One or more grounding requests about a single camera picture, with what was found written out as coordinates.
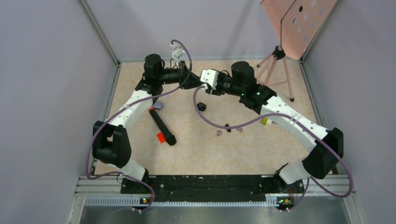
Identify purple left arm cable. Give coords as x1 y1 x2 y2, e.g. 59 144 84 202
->
85 39 193 214

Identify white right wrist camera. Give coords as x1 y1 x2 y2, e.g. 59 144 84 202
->
200 69 219 90

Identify black glossy earbud charging case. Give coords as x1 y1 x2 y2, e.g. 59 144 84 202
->
197 102 207 112

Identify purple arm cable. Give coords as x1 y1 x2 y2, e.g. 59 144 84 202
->
85 39 193 214
193 85 354 212

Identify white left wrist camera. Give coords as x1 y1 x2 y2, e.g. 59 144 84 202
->
170 44 186 64

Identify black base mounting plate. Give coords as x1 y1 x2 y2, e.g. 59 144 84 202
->
120 175 304 203

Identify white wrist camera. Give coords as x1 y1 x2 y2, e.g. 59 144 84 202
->
200 69 219 90
170 44 186 64

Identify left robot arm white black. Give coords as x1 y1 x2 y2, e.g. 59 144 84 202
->
91 54 200 193

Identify green white purple block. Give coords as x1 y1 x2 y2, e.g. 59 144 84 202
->
261 118 274 126

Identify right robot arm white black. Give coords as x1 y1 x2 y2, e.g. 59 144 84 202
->
200 61 344 192

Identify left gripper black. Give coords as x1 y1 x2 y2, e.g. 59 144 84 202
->
157 60 204 89

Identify pink perforated board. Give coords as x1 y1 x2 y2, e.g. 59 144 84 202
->
260 0 337 60

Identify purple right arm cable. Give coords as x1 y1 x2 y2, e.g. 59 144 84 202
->
193 85 354 212

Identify grey oval pebble case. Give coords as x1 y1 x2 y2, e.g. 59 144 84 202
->
152 101 164 110

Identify black cylinder orange ends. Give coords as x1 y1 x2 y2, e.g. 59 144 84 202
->
148 107 177 146

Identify pink tripod stand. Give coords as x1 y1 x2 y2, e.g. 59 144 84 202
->
255 45 295 103

